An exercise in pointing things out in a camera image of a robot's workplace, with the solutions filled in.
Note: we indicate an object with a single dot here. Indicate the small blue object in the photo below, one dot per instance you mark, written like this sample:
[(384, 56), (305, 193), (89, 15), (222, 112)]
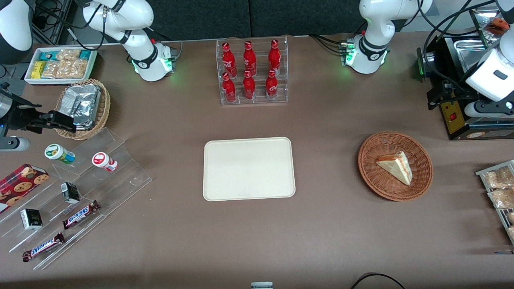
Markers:
[(504, 253)]

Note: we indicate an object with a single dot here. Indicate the light tan wicker basket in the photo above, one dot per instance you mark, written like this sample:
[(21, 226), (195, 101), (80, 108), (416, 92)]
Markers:
[(103, 108)]

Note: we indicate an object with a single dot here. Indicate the triangular sandwich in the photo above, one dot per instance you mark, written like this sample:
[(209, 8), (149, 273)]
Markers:
[(397, 165)]

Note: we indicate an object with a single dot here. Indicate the black food warmer cabinet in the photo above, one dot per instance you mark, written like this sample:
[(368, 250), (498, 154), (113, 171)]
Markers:
[(453, 120)]

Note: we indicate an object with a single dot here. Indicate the steel warmer pan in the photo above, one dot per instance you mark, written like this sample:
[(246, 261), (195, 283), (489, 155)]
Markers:
[(474, 52)]

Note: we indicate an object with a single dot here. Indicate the small black carton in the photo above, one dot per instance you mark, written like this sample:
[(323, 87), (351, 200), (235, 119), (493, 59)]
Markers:
[(31, 218), (70, 192)]

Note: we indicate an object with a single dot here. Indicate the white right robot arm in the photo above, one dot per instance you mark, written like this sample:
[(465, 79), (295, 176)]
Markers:
[(140, 60)]

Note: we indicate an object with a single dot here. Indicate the white rectangular snack tray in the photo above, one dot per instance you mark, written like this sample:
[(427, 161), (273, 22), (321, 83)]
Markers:
[(93, 66)]

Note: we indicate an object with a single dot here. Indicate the teal snack packet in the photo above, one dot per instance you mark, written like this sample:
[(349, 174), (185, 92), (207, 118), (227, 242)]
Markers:
[(48, 55), (84, 54)]

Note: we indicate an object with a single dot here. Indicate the clear bag of crackers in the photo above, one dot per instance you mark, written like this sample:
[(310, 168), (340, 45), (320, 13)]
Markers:
[(68, 54), (64, 69)]

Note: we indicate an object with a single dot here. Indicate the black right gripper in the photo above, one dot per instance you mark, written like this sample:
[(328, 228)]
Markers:
[(20, 116)]

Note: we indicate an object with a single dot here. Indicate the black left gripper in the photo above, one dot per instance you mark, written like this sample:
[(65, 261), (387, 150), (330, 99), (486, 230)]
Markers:
[(456, 94)]

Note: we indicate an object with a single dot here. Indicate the clear bag of nuts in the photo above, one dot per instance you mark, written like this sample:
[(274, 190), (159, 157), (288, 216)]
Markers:
[(510, 217), (511, 233), (502, 198), (500, 177)]

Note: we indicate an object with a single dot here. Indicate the red lid yogurt cup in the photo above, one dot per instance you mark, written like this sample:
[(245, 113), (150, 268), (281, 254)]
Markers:
[(103, 161)]

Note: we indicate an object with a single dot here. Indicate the tray of packaged snacks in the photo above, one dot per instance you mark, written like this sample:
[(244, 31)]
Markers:
[(482, 173)]

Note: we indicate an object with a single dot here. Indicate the brown Snickers bar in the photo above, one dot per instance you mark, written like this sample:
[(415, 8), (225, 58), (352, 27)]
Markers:
[(80, 214), (43, 247)]

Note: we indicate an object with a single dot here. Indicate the beige plastic tray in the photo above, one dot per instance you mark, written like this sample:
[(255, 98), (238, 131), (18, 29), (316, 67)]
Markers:
[(249, 168)]

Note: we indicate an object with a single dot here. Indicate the dark fabric partition panel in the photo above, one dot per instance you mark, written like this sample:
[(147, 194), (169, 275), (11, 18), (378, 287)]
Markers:
[(305, 16), (200, 18)]

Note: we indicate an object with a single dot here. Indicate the clear acrylic stepped stand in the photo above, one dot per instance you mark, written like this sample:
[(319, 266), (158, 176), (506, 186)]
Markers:
[(120, 180)]

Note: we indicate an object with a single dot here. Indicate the green lid yogurt cup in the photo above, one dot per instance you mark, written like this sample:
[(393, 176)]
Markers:
[(58, 153)]

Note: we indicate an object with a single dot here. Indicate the small silver foil pack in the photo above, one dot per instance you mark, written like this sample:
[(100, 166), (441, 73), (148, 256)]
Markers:
[(86, 123)]

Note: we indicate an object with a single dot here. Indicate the brown wicker basket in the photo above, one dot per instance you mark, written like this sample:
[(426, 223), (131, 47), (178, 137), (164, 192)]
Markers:
[(377, 176)]

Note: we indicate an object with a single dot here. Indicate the red cola bottle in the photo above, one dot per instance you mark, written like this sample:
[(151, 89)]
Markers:
[(274, 56), (249, 59), (272, 85), (229, 60), (249, 86), (229, 88)]

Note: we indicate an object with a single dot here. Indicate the small grey white object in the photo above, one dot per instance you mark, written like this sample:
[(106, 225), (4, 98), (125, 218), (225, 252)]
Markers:
[(262, 285)]

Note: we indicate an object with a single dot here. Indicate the large silver foil pack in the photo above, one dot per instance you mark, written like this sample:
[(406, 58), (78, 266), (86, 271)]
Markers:
[(82, 102)]

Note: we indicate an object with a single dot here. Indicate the red tartan cookie box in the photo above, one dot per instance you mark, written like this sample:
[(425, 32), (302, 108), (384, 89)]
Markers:
[(20, 186)]

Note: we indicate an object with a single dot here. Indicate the clear acrylic bottle rack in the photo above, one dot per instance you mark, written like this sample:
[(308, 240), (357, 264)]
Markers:
[(259, 100)]

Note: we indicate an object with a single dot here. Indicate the yellow snack packet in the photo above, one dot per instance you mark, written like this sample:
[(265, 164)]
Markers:
[(37, 69)]

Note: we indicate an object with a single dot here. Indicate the red fried food piece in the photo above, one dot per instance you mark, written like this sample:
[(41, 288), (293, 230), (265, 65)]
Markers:
[(498, 25)]

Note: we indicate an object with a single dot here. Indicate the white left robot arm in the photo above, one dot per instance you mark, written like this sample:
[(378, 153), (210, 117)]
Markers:
[(371, 24)]

